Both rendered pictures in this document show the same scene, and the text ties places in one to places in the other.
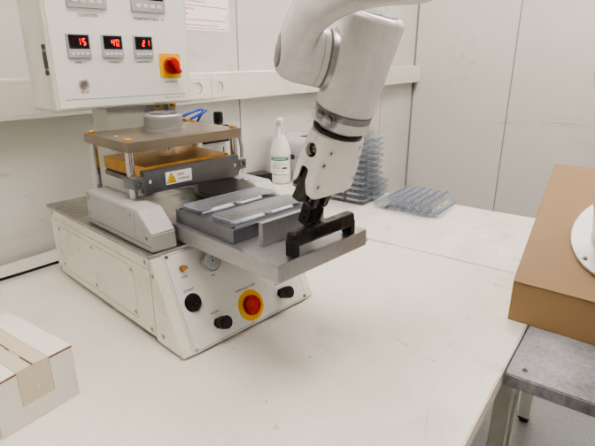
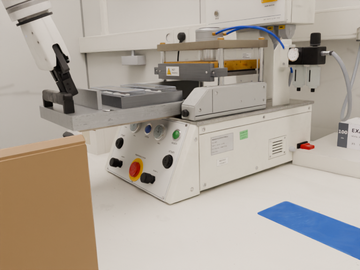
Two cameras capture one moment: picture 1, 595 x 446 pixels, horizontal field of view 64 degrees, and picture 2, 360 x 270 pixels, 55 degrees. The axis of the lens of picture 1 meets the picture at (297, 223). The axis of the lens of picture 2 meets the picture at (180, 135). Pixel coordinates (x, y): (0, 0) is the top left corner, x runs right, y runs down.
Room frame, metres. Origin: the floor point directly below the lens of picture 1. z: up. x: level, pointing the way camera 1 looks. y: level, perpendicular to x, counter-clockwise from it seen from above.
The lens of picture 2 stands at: (1.11, -0.73, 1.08)
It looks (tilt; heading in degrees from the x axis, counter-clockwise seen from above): 13 degrees down; 100
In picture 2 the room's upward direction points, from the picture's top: 2 degrees counter-clockwise
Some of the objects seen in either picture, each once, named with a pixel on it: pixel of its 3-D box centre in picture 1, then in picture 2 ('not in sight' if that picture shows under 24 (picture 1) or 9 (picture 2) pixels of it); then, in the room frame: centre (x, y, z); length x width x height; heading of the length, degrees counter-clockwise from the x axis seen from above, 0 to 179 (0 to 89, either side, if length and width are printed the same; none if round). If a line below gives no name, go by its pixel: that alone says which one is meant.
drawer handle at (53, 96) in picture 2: (322, 232); (57, 100); (0.72, -0.04, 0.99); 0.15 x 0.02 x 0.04; 137
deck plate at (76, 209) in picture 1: (163, 209); (218, 104); (1.05, 0.31, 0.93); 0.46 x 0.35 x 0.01; 47
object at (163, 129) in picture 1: (166, 140); (222, 51); (1.06, 0.29, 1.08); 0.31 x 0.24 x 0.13; 137
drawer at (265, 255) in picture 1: (264, 224); (114, 102); (0.82, 0.06, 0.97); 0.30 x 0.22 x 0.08; 47
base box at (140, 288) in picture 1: (183, 248); (212, 137); (1.03, 0.27, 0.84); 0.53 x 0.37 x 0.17; 47
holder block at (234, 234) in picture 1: (246, 212); (132, 95); (0.85, 0.09, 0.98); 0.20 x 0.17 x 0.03; 137
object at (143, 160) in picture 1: (169, 149); (211, 58); (1.03, 0.28, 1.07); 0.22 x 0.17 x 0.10; 137
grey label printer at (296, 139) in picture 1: (302, 155); not in sight; (1.94, -0.02, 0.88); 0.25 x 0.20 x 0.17; 48
